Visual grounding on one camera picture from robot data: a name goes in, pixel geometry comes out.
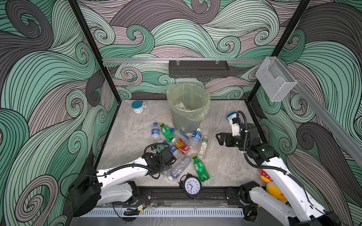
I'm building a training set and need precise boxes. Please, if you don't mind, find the black wall shelf tray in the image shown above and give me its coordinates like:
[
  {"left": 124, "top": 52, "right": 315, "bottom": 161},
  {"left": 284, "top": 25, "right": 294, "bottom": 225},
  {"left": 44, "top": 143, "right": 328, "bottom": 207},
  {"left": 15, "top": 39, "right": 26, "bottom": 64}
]
[{"left": 168, "top": 61, "right": 230, "bottom": 79}]

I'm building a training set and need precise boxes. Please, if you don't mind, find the clear bottle blue label upright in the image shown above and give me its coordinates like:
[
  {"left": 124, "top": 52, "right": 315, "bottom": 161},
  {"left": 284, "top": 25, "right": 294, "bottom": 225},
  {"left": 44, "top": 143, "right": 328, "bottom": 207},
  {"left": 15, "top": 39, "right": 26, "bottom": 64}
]
[{"left": 151, "top": 122, "right": 160, "bottom": 142}]

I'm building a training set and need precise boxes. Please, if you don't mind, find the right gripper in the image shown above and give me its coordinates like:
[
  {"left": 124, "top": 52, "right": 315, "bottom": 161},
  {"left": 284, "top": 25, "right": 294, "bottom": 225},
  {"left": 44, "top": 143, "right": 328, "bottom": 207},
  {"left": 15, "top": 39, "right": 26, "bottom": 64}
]
[{"left": 216, "top": 132, "right": 252, "bottom": 153}]

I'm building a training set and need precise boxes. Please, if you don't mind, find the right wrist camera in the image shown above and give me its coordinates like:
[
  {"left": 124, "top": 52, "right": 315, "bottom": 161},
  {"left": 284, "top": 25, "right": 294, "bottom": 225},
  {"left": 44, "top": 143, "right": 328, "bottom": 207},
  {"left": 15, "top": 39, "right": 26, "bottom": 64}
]
[{"left": 230, "top": 117, "right": 240, "bottom": 137}]

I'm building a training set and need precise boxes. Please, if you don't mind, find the black alarm clock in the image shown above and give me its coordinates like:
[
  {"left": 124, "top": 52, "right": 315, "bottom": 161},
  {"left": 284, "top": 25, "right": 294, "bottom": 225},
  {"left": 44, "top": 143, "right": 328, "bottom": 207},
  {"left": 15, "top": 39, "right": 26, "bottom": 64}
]
[{"left": 179, "top": 173, "right": 203, "bottom": 200}]

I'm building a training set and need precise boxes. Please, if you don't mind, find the pepsi label clear bottle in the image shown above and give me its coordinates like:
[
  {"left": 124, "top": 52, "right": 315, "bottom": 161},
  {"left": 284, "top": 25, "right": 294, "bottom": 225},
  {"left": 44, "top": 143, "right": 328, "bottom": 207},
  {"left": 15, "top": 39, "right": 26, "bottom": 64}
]
[{"left": 169, "top": 145, "right": 183, "bottom": 159}]

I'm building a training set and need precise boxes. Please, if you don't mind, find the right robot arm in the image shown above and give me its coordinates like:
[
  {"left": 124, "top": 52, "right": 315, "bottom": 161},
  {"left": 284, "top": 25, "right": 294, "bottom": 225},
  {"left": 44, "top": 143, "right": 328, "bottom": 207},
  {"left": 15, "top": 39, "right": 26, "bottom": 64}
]
[{"left": 216, "top": 123, "right": 342, "bottom": 226}]

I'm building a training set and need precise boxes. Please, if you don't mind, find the yellow plush toy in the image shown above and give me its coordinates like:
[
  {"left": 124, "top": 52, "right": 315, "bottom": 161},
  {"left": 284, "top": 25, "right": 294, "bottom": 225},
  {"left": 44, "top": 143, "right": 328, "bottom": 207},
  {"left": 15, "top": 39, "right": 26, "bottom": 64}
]
[{"left": 260, "top": 169, "right": 288, "bottom": 203}]

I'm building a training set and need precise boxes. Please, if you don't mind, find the white yogurt cup blue lid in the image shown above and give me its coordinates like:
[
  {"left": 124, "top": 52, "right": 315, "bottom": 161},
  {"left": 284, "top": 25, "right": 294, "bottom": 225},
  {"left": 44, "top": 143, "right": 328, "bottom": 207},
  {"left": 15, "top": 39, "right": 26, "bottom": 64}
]
[{"left": 227, "top": 112, "right": 237, "bottom": 121}]

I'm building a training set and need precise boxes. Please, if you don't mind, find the large clear bottle white cap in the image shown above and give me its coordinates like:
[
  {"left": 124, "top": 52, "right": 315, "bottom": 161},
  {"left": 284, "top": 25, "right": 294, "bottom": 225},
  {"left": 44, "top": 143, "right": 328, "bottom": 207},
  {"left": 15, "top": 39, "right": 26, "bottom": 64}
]
[{"left": 167, "top": 155, "right": 192, "bottom": 182}]

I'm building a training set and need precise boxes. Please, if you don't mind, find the clear acrylic wall holder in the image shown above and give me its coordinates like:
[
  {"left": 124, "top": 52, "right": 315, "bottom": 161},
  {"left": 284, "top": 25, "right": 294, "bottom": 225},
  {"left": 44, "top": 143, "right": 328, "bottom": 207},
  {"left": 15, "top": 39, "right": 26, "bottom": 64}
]
[{"left": 256, "top": 56, "right": 297, "bottom": 102}]

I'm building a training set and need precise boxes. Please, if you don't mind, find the clear bottle white cap blue label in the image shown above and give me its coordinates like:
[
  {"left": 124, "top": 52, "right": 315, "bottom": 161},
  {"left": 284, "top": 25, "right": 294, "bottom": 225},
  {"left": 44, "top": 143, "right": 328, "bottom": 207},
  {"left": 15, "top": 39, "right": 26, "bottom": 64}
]
[{"left": 189, "top": 128, "right": 202, "bottom": 150}]

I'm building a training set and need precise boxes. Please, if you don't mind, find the white slotted cable duct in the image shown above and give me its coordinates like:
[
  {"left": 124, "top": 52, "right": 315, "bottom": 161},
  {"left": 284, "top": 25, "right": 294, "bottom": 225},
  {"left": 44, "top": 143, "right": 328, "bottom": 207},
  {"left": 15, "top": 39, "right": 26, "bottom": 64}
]
[{"left": 83, "top": 207, "right": 244, "bottom": 218}]

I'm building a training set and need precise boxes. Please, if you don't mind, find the green sprite bottle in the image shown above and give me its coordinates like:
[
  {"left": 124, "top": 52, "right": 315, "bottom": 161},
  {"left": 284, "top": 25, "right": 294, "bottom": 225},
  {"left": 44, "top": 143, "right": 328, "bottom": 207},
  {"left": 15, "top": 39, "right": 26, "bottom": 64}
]
[
  {"left": 192, "top": 154, "right": 210, "bottom": 182},
  {"left": 154, "top": 140, "right": 169, "bottom": 152},
  {"left": 160, "top": 123, "right": 175, "bottom": 142}
]

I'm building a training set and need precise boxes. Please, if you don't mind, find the clear bottle blue cap slanted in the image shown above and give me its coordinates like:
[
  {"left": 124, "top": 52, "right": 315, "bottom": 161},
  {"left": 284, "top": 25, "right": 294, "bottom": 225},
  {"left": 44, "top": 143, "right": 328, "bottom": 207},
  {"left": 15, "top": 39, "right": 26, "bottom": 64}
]
[{"left": 171, "top": 128, "right": 189, "bottom": 142}]

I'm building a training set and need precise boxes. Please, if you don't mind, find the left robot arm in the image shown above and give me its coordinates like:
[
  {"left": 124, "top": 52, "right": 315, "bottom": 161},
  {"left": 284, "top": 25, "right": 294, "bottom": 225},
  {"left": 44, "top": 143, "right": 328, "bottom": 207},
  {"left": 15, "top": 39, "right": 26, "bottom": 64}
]
[{"left": 68, "top": 145, "right": 176, "bottom": 218}]

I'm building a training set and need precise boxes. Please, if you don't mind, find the green sprite bottle front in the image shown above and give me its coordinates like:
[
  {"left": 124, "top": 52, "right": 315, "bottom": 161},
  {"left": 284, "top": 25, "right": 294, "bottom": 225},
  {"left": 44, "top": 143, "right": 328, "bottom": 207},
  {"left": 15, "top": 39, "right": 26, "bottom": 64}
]
[{"left": 192, "top": 154, "right": 210, "bottom": 182}]

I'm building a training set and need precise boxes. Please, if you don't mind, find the aluminium wall rail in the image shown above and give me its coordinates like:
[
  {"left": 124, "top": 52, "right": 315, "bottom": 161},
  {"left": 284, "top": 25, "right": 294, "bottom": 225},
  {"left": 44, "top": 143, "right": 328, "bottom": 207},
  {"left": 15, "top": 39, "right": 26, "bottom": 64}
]
[{"left": 102, "top": 57, "right": 264, "bottom": 64}]

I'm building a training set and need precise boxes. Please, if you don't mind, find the clear bottle green label tea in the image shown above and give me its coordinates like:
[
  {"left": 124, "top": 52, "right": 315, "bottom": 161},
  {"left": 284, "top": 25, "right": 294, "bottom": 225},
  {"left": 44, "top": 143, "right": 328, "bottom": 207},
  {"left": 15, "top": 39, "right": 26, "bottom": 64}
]
[{"left": 198, "top": 135, "right": 209, "bottom": 159}]

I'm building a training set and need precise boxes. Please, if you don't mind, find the red yellow label bottle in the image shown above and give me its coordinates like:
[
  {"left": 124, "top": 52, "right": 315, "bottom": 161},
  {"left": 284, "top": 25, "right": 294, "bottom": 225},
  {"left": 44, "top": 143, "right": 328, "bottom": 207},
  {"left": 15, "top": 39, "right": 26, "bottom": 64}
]
[{"left": 172, "top": 138, "right": 189, "bottom": 155}]

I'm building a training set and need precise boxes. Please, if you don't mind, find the mesh bin with green liner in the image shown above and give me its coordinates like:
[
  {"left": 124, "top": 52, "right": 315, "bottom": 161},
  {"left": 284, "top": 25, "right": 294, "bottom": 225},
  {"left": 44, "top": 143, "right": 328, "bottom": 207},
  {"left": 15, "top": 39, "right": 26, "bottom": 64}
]
[{"left": 166, "top": 83, "right": 211, "bottom": 133}]

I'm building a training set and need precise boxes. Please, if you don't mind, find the white jar with teal lid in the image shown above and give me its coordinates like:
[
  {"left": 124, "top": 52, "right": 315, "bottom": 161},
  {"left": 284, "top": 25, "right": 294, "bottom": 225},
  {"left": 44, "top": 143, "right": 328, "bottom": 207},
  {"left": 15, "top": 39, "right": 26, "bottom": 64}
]
[{"left": 131, "top": 100, "right": 147, "bottom": 115}]

